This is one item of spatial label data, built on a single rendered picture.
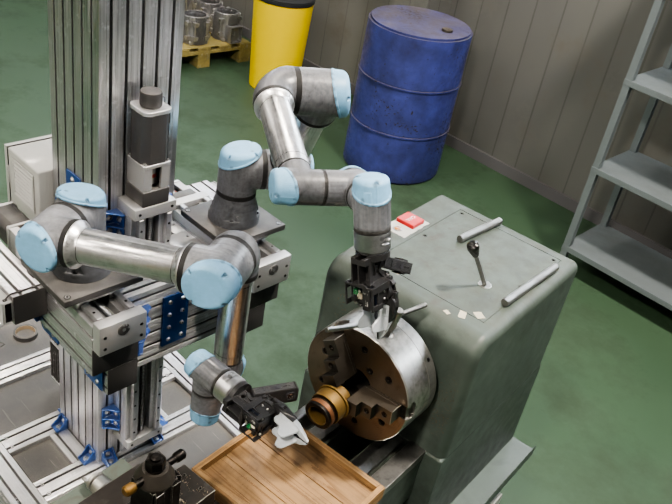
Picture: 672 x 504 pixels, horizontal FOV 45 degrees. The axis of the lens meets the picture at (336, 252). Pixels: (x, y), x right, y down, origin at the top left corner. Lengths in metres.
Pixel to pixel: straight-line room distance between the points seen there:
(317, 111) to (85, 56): 0.60
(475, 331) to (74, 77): 1.20
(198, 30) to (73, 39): 4.48
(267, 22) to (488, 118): 1.76
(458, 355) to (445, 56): 3.25
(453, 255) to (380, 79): 2.93
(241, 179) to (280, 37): 3.94
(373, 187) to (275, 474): 0.82
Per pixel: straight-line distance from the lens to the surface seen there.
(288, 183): 1.60
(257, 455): 2.07
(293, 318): 3.94
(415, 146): 5.21
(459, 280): 2.15
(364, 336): 1.92
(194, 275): 1.73
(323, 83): 1.94
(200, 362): 1.95
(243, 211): 2.33
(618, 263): 4.80
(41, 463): 2.96
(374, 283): 1.62
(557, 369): 4.11
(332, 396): 1.91
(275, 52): 6.21
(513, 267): 2.28
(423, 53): 4.96
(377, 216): 1.56
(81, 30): 2.14
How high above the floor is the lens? 2.41
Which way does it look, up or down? 32 degrees down
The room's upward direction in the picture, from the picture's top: 11 degrees clockwise
